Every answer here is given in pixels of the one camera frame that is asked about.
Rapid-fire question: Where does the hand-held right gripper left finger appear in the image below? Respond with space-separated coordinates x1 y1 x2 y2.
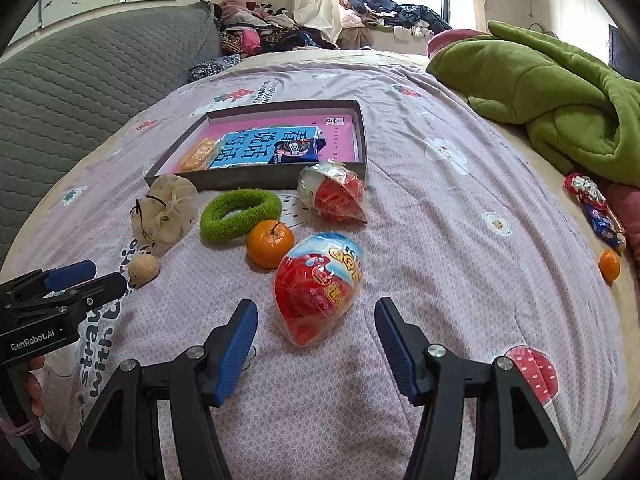
60 298 259 480

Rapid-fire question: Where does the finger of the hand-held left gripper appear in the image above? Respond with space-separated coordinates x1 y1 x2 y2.
10 273 129 317
0 259 98 307

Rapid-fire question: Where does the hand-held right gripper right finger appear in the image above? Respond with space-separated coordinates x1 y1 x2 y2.
374 296 581 480

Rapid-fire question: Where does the beige mesh drawstring pouch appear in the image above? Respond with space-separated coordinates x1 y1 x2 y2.
130 174 200 256

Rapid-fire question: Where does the pink shallow box lid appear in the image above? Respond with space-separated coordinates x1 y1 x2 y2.
144 99 369 192

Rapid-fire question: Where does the person's left hand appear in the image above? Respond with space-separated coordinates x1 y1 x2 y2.
25 355 47 417

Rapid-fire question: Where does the walnut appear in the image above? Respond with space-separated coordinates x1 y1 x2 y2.
127 253 161 287

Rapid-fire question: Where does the pink printed bed cover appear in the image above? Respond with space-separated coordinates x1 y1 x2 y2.
0 62 632 480

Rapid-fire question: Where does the green fluffy scrunchie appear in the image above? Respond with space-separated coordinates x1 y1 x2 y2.
200 188 284 247

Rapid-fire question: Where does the orange cracker packet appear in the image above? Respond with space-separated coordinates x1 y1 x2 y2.
178 137 221 171

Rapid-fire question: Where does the grey quilted cushion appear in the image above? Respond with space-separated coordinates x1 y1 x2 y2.
0 1 222 262

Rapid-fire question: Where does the blue cookie packet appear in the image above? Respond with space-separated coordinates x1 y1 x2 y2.
269 136 322 166

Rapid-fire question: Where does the small orange mandarin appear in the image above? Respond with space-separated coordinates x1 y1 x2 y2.
599 250 622 284

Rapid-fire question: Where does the blue candy packet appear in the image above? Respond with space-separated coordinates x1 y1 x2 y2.
585 204 627 254

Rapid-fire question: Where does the dark patterned cloth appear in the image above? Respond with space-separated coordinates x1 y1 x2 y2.
187 54 244 84

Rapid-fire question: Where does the red white candy packet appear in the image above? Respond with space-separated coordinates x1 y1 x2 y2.
564 173 609 211

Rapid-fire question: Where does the pink cloth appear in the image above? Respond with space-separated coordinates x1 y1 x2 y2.
600 180 640 241

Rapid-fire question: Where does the green quilted blanket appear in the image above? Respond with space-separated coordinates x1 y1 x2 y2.
426 20 640 189

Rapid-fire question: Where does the pile of mixed clothes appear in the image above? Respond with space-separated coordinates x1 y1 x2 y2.
214 0 342 59

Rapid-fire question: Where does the pink pillow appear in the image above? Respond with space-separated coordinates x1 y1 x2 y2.
426 29 493 59

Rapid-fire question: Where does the pile of dark clothes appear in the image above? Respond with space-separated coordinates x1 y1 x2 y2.
337 0 454 42

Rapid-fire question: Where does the black television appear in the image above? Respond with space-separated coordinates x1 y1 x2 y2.
607 25 640 84

